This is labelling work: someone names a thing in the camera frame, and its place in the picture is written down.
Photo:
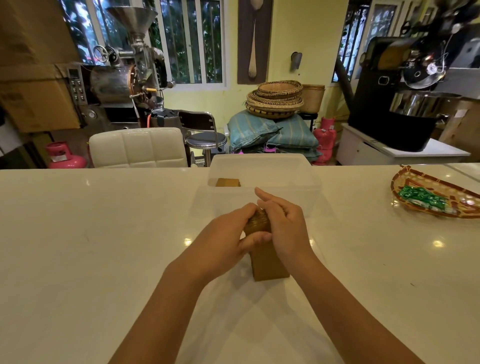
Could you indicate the white framed window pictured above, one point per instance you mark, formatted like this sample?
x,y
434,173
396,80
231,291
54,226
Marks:
x,y
180,41

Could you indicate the translucent plastic bin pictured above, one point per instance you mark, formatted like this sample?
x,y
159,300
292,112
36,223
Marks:
x,y
292,176

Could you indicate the window with black grille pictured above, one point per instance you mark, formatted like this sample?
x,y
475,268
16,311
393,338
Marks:
x,y
352,41

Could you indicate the grey wall lamp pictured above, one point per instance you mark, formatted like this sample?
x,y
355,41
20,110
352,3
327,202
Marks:
x,y
296,60

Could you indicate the silver coffee roaster machine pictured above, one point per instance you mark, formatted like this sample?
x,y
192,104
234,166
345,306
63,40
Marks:
x,y
108,84

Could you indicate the black coffee roaster machine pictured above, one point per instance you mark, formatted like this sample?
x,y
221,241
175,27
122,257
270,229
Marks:
x,y
375,112

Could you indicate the person's left forearm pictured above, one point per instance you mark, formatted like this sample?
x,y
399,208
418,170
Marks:
x,y
161,322

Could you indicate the pink gas cylinder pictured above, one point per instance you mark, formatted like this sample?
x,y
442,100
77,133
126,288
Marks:
x,y
65,159
324,138

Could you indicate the white low cabinet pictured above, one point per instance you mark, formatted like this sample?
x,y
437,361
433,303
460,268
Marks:
x,y
360,152

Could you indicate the small black stool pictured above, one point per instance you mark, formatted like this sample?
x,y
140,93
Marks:
x,y
309,114

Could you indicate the pile of teal woven sacks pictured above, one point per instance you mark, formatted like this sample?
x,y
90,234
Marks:
x,y
255,129

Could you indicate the black exhaust pipe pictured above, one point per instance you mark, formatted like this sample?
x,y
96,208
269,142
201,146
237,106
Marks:
x,y
343,82

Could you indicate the person's left hand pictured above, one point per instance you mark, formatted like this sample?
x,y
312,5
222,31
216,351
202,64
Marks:
x,y
213,247

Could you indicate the brown spoon wall picture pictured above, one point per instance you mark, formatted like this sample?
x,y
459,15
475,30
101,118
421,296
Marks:
x,y
243,45

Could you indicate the pile of green candy packets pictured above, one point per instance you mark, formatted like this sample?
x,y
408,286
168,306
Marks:
x,y
420,197

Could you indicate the stack of flat woven baskets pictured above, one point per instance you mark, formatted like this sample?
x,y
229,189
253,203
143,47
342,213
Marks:
x,y
273,103

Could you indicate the black chrome stool chair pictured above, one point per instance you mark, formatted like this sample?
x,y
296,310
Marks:
x,y
206,140

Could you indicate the tall woven basket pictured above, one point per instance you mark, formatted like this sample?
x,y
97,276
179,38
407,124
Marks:
x,y
313,98

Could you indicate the brown cardboard box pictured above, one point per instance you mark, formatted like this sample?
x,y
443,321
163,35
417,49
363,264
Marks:
x,y
30,30
33,105

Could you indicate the person's right forearm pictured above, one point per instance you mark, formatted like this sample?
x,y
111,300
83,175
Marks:
x,y
348,322

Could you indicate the grey bar counter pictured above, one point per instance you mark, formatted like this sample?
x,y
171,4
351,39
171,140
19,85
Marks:
x,y
463,84

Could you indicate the white padded chair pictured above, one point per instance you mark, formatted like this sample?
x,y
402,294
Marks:
x,y
138,148

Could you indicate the person's right hand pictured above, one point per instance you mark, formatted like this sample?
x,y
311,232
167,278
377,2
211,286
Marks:
x,y
288,232

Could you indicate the woven bamboo tray basket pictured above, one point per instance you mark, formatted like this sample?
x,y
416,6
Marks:
x,y
423,178

